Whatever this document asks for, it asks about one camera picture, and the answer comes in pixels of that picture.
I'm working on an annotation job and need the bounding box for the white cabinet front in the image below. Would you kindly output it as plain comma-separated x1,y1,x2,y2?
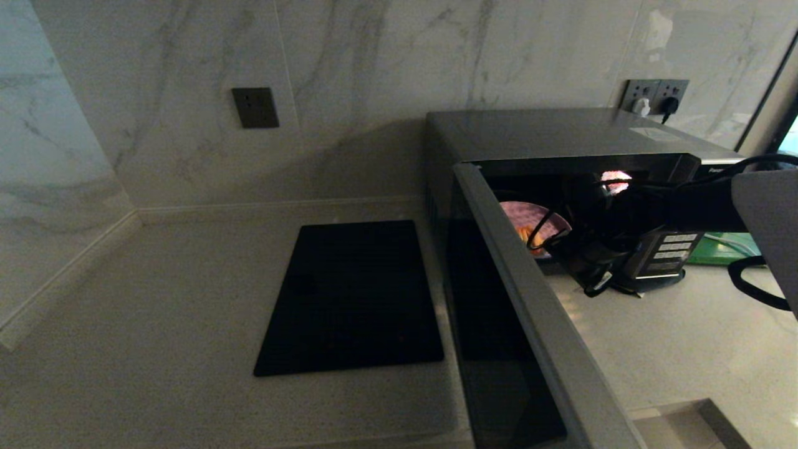
630,399,749,449

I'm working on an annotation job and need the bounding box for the black induction cooktop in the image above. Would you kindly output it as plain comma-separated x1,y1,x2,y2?
252,220,445,377

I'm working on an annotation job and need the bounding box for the green cutting board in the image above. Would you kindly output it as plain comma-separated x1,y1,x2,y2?
688,232,762,266

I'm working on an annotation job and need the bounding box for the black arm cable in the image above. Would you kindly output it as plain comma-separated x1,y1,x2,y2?
527,155,798,311

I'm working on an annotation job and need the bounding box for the silver black microwave oven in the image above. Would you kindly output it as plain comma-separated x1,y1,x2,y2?
425,109,746,294

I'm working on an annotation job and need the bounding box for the black glass microwave door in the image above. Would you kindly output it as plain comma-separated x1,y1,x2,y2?
440,163,646,449

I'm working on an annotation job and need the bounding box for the double wall socket with plugs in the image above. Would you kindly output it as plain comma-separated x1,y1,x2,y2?
651,79,690,118
620,79,660,115

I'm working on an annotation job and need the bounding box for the dark single wall socket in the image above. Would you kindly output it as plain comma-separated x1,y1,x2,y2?
231,87,279,129

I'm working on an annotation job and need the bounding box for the purple plate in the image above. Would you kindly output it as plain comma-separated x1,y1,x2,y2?
500,201,572,258

